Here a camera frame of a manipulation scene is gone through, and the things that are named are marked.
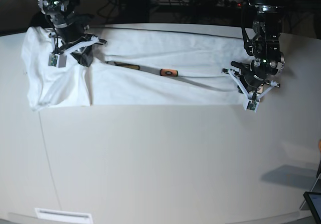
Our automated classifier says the black power strip red light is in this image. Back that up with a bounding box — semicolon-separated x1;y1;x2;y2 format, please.
158;0;243;9

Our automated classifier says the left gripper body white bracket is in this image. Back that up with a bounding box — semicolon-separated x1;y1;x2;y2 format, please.
222;68;280;112

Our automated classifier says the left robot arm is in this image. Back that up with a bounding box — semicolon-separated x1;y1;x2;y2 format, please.
222;0;285;111

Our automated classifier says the white paper label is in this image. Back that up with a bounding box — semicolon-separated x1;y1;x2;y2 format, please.
35;208;93;224

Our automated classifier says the tablet with dark frame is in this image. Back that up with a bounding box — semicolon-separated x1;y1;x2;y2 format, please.
303;192;320;224

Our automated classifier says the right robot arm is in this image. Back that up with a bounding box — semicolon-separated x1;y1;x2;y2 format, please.
38;0;107;68

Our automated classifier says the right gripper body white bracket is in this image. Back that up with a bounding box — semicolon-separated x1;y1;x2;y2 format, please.
48;33;107;68

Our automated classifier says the white printed T-shirt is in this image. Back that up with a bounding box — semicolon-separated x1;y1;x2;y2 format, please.
21;27;252;110

